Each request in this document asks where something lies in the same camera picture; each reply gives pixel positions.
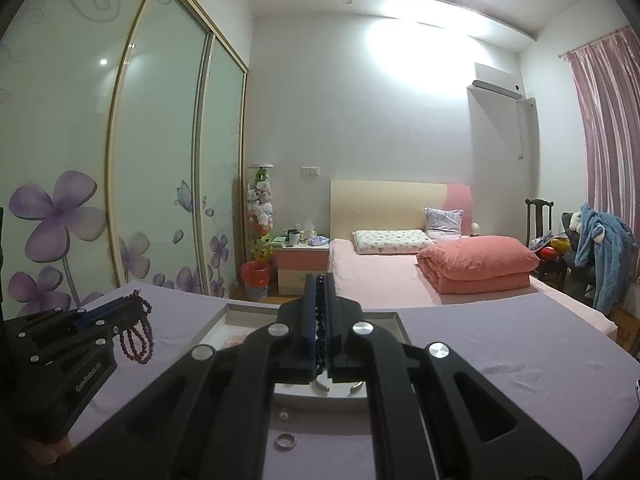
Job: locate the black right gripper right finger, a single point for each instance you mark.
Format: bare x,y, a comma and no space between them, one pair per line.
433,415

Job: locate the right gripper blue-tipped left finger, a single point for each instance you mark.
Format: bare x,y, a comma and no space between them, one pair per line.
124,311

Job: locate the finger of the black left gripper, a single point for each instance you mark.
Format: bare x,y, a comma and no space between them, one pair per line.
207,416

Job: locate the red plastic bin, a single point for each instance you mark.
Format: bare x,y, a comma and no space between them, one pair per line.
256,278

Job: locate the purple table cloth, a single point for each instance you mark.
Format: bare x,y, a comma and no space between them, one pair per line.
570,377

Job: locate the pink bed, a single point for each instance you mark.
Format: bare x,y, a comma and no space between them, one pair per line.
391,282

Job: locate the folded salmon duvet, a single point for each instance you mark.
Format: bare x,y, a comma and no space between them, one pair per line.
475,265

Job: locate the pink beige nightstand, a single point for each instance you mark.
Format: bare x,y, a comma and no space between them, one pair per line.
295,263

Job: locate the white patterned pillow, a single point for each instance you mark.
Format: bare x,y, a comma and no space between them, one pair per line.
399,242

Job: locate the dark wooden chair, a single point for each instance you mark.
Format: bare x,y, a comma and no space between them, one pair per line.
551,269

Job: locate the tube of plush toys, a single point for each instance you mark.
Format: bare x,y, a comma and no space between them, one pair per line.
259,213

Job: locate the lavender floral pillow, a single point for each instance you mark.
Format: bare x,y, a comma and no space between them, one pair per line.
440,222

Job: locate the floral sliding wardrobe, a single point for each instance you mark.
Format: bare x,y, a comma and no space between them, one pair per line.
121,151

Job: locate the beige pink headboard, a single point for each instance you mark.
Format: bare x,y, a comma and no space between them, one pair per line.
387,205

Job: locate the blue garment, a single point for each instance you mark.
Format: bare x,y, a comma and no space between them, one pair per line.
613,246

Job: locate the white air conditioner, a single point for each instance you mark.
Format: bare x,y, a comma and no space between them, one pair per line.
497,81

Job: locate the pink curtain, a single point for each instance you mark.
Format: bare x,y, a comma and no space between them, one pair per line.
606,79

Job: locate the white wall socket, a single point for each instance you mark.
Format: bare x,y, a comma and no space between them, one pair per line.
311,171

